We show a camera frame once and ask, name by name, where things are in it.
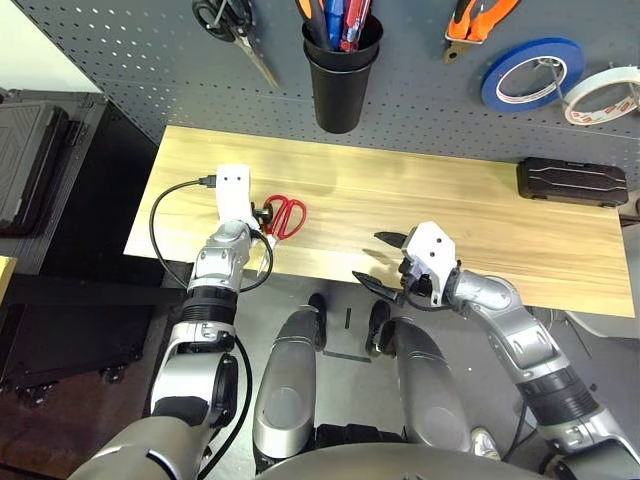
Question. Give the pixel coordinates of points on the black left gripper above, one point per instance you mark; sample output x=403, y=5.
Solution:
x=261, y=217

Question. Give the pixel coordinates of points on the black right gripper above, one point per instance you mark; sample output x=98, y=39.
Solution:
x=417, y=280

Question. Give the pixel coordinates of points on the white tape roll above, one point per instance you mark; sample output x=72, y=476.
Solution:
x=575, y=116

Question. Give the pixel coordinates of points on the orange black pliers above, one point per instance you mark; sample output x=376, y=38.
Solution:
x=462, y=27

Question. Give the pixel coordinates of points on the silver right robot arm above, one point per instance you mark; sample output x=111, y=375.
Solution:
x=500, y=300

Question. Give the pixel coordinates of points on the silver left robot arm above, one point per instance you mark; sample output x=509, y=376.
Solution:
x=220, y=260

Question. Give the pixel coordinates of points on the short black floor tape strip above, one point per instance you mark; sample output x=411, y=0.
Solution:
x=347, y=319

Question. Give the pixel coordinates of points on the long black floor tape strip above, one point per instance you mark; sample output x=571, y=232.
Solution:
x=347, y=356

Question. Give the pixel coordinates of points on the grey right robot leg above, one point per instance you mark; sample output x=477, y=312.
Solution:
x=430, y=380

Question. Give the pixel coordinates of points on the grey robot leg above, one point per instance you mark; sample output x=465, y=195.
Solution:
x=285, y=380
x=430, y=380

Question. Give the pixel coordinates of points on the black plastic cup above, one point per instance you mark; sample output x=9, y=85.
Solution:
x=340, y=100

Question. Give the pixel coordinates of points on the grey left robot leg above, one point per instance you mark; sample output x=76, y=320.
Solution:
x=285, y=380

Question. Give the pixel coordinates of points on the black cabinet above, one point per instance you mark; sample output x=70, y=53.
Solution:
x=120, y=150

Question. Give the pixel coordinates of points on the blue tape roll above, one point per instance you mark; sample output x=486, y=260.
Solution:
x=492, y=92

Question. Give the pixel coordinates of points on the small black tool case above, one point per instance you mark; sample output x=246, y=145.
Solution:
x=570, y=182

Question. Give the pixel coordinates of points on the grey robot torso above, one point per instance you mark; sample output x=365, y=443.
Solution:
x=375, y=465

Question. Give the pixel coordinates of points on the white sneaker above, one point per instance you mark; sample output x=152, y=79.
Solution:
x=485, y=444

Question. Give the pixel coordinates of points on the large black hard case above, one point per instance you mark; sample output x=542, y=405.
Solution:
x=30, y=160

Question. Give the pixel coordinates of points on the silver single peg hook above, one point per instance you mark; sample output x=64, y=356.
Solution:
x=557, y=80

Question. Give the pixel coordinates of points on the brown cardboard box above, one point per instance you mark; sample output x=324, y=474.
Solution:
x=631, y=207

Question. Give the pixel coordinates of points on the yellow wooden side table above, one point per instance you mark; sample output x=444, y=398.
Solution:
x=6, y=277

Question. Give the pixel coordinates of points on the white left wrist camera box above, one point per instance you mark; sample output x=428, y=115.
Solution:
x=232, y=195

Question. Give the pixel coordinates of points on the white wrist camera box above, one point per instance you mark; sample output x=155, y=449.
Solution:
x=232, y=195
x=430, y=250

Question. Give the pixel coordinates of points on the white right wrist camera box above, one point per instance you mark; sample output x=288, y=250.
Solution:
x=430, y=250

